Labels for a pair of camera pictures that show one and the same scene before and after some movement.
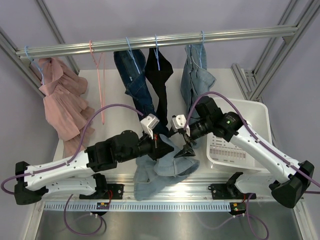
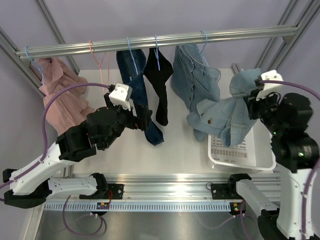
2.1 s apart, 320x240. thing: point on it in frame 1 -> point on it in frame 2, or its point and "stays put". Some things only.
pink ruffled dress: (67, 111) stays put
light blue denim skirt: (150, 175) -> (230, 117)
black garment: (159, 71) stays put
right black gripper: (186, 151) -> (253, 103)
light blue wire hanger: (132, 56) stays put
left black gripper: (159, 149) -> (141, 122)
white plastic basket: (221, 152) stays put
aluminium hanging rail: (286, 32) stays put
